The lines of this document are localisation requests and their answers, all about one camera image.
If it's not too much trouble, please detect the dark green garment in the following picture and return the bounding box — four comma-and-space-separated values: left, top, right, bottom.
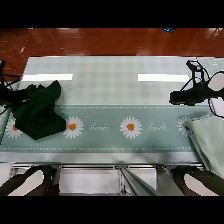
11, 79, 68, 141

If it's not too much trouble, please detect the pale green garment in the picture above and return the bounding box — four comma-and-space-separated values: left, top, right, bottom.
184, 114, 224, 181

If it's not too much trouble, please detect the silver frame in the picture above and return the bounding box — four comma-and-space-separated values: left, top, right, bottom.
0, 162, 224, 197

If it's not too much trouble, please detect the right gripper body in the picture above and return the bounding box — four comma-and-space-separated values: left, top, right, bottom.
169, 88, 203, 107

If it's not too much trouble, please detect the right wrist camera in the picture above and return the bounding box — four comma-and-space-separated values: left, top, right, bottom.
185, 59, 210, 93

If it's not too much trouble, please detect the black cable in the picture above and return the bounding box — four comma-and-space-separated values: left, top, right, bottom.
207, 96, 224, 119

